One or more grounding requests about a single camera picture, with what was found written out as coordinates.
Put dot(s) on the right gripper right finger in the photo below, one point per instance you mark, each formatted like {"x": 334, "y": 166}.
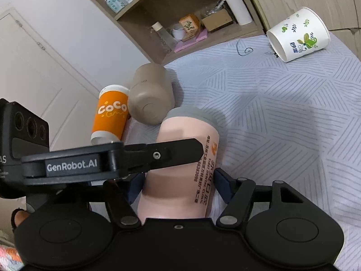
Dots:
{"x": 238, "y": 196}

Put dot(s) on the beige brown tumbler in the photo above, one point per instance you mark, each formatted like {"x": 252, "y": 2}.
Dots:
{"x": 151, "y": 94}

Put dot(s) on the small cardboard box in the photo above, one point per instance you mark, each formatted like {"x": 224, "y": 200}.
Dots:
{"x": 217, "y": 20}

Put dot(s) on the small white cup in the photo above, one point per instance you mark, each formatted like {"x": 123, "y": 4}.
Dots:
{"x": 178, "y": 32}

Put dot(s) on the white floral paper cup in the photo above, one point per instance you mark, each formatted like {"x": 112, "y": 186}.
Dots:
{"x": 300, "y": 34}

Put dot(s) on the clear bottle cream cap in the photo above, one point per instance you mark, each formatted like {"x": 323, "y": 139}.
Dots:
{"x": 165, "y": 35}

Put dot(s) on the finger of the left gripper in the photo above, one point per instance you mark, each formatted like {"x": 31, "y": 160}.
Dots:
{"x": 142, "y": 158}

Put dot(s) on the wooden bookshelf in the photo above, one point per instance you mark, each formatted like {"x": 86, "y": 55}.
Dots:
{"x": 136, "y": 19}

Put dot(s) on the white door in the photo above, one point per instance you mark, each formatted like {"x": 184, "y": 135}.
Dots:
{"x": 37, "y": 77}

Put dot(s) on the orange floral tea box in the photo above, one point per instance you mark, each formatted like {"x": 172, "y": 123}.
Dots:
{"x": 191, "y": 25}

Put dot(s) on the pink flat box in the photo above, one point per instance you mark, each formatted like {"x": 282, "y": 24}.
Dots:
{"x": 183, "y": 45}

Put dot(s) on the white paper towel roll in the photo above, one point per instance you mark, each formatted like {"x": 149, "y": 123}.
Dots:
{"x": 240, "y": 11}

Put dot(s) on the person left hand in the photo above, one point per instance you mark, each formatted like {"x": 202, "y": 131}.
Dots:
{"x": 18, "y": 216}

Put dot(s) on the teal wipes canister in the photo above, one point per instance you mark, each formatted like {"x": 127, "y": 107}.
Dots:
{"x": 116, "y": 5}

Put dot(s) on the pink tumbler grey lid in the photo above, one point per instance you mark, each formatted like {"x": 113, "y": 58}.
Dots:
{"x": 183, "y": 191}

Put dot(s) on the wooden wardrobe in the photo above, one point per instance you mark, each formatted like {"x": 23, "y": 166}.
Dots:
{"x": 310, "y": 0}

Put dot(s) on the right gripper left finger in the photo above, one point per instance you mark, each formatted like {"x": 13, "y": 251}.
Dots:
{"x": 120, "y": 194}

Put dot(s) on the orange coco paper cup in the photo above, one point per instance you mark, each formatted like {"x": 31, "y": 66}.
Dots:
{"x": 111, "y": 115}

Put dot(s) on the black camera box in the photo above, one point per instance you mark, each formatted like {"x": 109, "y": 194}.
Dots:
{"x": 23, "y": 133}

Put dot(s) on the white patterned tablecloth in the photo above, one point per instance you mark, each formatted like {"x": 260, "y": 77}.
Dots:
{"x": 298, "y": 121}

